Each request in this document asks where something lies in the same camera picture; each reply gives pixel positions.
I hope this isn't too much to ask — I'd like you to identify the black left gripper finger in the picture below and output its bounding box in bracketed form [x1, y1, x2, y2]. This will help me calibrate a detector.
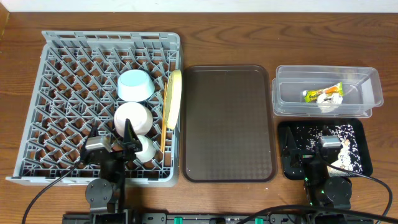
[84, 124, 98, 146]
[123, 119, 142, 152]

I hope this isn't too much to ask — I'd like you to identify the cream white cup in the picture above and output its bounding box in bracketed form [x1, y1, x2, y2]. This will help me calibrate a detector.
[136, 135, 157, 163]

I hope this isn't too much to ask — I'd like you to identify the white paper tissue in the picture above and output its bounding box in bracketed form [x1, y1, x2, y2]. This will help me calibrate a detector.
[317, 93, 343, 113]

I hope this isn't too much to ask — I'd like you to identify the white paper bowl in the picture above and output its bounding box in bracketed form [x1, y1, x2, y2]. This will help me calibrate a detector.
[114, 102, 153, 137]

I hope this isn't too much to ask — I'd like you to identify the yellow green snack wrapper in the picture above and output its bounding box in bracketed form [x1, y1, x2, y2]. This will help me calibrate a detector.
[302, 82, 344, 103]

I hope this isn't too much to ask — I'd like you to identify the pile of rice and nuts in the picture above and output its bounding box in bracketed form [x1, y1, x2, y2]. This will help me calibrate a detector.
[291, 124, 363, 174]

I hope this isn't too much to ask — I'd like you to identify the light blue bowl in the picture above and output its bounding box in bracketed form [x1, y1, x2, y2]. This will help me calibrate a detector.
[117, 69, 155, 102]

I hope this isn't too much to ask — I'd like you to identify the yellow plate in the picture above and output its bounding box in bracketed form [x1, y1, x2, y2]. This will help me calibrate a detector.
[164, 70, 182, 129]

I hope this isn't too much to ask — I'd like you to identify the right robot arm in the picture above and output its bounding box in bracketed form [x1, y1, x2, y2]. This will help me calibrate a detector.
[278, 126, 352, 210]

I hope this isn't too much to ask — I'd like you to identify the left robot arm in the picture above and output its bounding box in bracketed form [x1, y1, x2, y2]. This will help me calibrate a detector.
[80, 119, 142, 224]

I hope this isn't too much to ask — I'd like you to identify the grey plastic dishwasher rack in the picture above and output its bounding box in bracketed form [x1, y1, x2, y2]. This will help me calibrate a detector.
[9, 31, 183, 187]

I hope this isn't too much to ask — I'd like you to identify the black plastic tray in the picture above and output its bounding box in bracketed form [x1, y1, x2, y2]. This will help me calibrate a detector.
[277, 118, 373, 180]

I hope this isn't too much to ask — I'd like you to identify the clear plastic bin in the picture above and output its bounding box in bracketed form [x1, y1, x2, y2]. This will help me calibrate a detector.
[272, 65, 384, 118]

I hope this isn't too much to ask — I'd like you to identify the dark brown serving tray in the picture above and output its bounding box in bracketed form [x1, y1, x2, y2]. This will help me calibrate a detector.
[181, 65, 277, 183]

